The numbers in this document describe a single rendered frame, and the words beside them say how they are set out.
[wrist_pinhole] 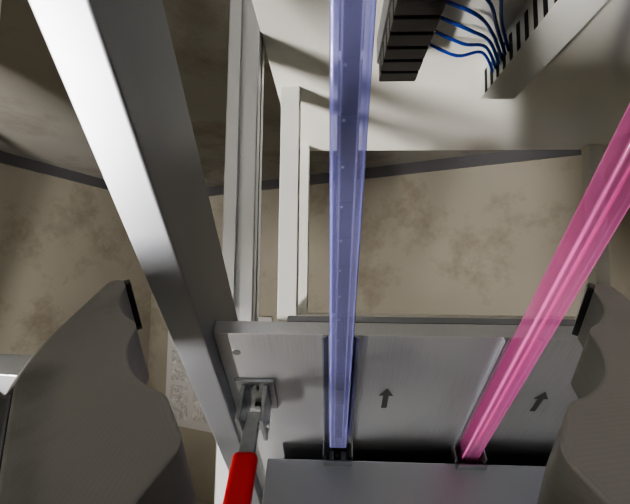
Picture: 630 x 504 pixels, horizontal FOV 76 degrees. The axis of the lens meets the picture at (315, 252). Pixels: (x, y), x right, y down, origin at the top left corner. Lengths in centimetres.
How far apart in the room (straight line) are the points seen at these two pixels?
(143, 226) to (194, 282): 5
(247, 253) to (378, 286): 264
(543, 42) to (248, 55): 35
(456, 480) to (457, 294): 264
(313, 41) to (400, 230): 257
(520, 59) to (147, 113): 49
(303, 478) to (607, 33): 62
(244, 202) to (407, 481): 34
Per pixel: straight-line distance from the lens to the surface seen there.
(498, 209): 303
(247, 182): 51
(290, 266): 63
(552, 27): 55
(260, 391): 31
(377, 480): 38
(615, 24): 67
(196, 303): 23
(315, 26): 58
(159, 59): 20
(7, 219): 364
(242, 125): 55
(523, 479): 41
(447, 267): 301
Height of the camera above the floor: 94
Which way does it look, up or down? 5 degrees down
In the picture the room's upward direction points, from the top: 179 degrees counter-clockwise
